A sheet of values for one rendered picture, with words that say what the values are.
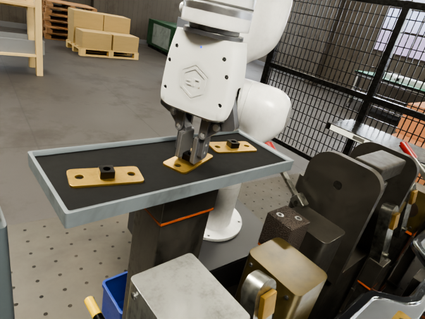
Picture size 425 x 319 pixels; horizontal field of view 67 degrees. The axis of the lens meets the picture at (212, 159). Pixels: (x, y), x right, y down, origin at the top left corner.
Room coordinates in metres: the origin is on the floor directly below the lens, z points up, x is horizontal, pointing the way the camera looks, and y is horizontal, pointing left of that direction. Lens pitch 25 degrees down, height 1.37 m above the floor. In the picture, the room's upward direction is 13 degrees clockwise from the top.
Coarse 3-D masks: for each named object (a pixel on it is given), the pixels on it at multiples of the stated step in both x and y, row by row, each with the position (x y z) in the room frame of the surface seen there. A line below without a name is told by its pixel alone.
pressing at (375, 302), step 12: (420, 240) 0.61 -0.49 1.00; (420, 252) 0.57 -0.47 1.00; (420, 288) 0.45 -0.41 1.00; (360, 300) 0.39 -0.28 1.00; (372, 300) 0.40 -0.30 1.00; (384, 300) 0.41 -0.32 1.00; (396, 300) 0.41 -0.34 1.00; (408, 300) 0.42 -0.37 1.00; (420, 300) 0.42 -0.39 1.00; (348, 312) 0.36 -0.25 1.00; (360, 312) 0.37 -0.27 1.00; (372, 312) 0.38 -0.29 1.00; (384, 312) 0.38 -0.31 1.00; (396, 312) 0.39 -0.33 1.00; (408, 312) 0.39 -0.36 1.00; (420, 312) 0.40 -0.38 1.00
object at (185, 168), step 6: (174, 156) 0.42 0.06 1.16; (186, 156) 0.41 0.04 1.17; (210, 156) 0.45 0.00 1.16; (168, 162) 0.40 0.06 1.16; (174, 162) 0.40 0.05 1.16; (180, 162) 0.41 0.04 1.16; (186, 162) 0.41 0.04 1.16; (198, 162) 0.42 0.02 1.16; (204, 162) 0.43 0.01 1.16; (174, 168) 0.38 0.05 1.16; (180, 168) 0.39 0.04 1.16; (186, 168) 0.39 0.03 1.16; (192, 168) 0.40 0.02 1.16
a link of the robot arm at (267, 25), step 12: (264, 0) 0.77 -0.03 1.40; (276, 0) 0.77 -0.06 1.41; (288, 0) 0.78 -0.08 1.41; (264, 12) 0.76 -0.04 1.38; (276, 12) 0.76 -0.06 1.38; (288, 12) 0.79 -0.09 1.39; (252, 24) 0.76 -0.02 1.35; (264, 24) 0.76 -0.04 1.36; (276, 24) 0.76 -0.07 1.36; (252, 36) 0.75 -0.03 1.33; (264, 36) 0.75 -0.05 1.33; (276, 36) 0.77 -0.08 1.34; (252, 48) 0.75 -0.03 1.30; (264, 48) 0.76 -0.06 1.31; (252, 60) 0.79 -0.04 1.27
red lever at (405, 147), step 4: (400, 144) 0.86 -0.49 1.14; (404, 144) 0.85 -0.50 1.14; (408, 144) 0.85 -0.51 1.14; (404, 148) 0.85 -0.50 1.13; (408, 148) 0.84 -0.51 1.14; (404, 152) 0.85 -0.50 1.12; (408, 152) 0.84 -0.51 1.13; (412, 152) 0.84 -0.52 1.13; (412, 156) 0.83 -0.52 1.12; (416, 156) 0.83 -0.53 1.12; (416, 160) 0.82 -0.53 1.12; (420, 164) 0.82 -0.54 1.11; (420, 168) 0.81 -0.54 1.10; (424, 168) 0.81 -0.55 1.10; (420, 172) 0.81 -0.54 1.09; (424, 172) 0.80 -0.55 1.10; (424, 176) 0.80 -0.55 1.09
